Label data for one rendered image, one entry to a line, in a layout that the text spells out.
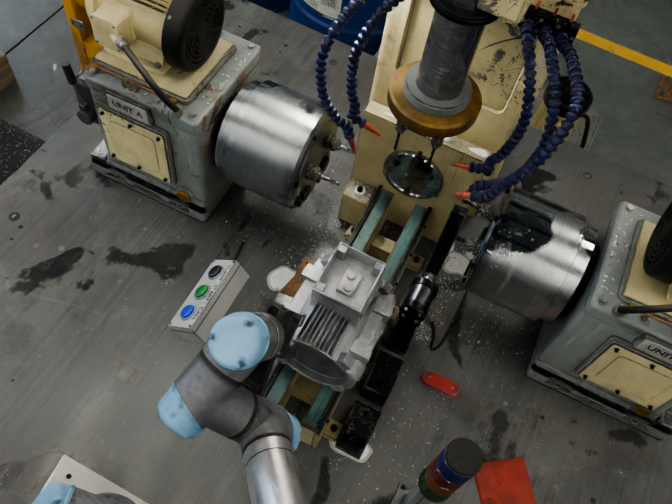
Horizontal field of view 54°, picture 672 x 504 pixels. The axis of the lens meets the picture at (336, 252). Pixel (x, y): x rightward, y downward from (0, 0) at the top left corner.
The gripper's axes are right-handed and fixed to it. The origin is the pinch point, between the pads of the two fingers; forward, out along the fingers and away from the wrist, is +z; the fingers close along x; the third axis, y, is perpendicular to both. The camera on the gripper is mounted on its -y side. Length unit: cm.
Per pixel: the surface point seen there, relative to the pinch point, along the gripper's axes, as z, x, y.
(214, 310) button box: 1.7, 14.5, -0.7
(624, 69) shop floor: 223, -64, 169
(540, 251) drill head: 14, -37, 37
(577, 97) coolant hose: -7, -29, 60
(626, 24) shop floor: 241, -57, 200
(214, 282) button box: 3.7, 17.5, 3.9
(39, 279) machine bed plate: 24, 62, -16
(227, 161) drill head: 18.2, 30.8, 27.4
